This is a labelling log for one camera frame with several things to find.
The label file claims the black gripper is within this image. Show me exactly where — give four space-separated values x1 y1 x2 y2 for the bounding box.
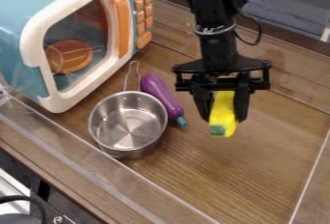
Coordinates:
172 55 272 123

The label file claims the orange plate in microwave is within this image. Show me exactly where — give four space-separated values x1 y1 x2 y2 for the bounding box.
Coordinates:
43 40 92 73

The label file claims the silver metal pot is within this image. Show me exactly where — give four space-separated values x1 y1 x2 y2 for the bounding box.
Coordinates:
88 61 166 159

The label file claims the purple toy eggplant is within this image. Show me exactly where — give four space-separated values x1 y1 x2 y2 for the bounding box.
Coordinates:
140 73 186 127

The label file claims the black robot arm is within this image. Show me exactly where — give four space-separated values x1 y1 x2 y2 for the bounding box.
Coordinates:
172 0 272 123

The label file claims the clear acrylic table barrier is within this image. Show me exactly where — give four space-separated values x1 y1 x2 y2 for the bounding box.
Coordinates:
0 85 218 224

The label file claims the yellow toy banana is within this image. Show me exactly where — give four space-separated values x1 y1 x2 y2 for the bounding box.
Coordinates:
208 91 237 138

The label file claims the black cable lower left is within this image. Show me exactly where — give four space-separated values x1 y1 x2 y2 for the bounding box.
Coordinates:
0 195 47 224

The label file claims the blue toy microwave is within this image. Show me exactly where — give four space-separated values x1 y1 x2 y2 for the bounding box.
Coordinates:
0 0 153 113

